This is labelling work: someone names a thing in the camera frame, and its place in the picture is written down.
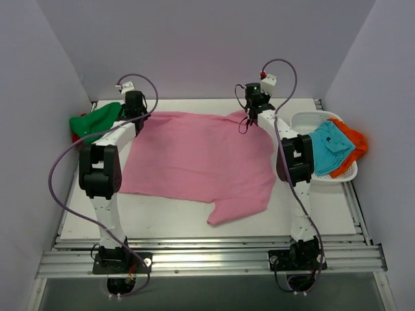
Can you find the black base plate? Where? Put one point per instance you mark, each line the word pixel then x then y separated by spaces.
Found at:
pixel 119 261
pixel 293 260

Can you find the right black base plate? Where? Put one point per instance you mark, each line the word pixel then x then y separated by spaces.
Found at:
pixel 293 260

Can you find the white perforated plastic basket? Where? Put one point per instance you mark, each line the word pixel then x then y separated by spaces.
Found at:
pixel 306 122

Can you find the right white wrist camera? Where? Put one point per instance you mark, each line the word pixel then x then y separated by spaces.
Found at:
pixel 268 83

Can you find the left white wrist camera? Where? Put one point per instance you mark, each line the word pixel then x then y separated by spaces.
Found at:
pixel 125 87

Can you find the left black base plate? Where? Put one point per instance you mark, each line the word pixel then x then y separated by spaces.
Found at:
pixel 119 261

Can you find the orange t-shirt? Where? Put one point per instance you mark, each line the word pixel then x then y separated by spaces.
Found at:
pixel 360 143

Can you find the pink t-shirt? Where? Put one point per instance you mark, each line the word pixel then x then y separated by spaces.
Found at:
pixel 202 158

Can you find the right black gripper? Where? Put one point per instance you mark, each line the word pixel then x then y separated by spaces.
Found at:
pixel 251 114

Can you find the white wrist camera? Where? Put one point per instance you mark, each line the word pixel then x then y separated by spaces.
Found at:
pixel 125 87
pixel 268 83

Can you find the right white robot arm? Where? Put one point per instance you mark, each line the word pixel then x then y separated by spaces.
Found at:
pixel 294 165

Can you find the red folded t-shirt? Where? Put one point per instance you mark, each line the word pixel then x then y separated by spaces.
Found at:
pixel 74 136

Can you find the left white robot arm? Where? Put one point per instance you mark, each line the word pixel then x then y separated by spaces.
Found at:
pixel 100 176

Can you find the green folded t-shirt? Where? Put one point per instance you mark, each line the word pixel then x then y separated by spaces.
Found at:
pixel 99 120

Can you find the aluminium rail frame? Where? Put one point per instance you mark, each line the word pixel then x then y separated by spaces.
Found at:
pixel 183 244

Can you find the turquoise t-shirt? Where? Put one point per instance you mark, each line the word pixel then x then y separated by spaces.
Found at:
pixel 330 148

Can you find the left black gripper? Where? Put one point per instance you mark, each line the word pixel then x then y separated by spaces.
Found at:
pixel 139 120

